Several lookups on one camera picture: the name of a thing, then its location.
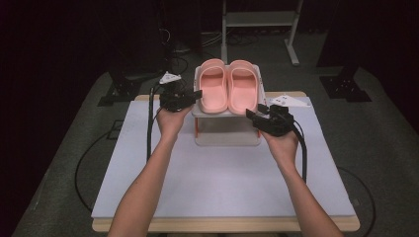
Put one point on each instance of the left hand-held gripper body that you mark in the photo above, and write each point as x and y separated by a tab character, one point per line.
174	98

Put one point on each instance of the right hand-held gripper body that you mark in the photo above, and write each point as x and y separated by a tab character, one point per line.
278	123

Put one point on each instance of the pink rubber slipper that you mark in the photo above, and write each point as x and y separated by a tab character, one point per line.
213	89
243	89

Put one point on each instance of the white two-tier shoe rack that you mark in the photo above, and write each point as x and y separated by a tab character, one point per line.
227	130

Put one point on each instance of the person's left hand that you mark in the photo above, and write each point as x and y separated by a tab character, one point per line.
171	123

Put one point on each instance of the person's right hand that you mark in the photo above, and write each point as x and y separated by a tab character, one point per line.
283	148

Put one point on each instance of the black stand base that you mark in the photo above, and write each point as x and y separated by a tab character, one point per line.
123	89
346	87

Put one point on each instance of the white metal desk frame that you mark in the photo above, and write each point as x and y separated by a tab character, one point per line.
260	18

